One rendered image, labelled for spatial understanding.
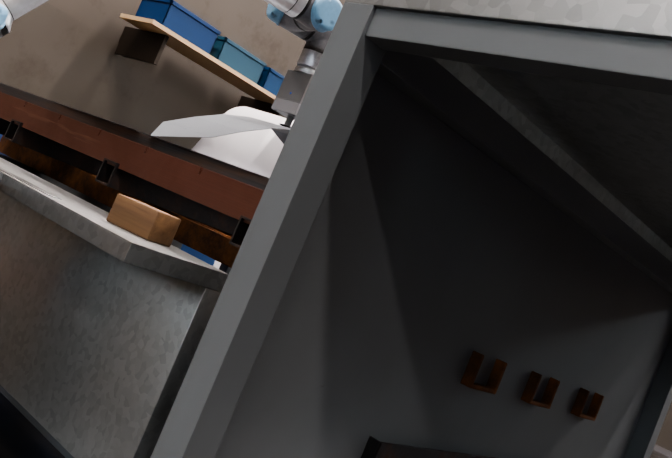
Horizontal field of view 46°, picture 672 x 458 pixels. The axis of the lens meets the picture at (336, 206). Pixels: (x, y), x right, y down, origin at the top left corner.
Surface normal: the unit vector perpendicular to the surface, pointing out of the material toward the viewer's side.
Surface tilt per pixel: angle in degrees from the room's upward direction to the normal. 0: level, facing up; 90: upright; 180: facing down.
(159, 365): 90
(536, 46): 90
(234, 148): 71
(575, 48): 90
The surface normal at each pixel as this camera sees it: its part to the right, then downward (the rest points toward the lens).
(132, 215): -0.44, -0.24
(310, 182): 0.70, 0.25
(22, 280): -0.60, -0.30
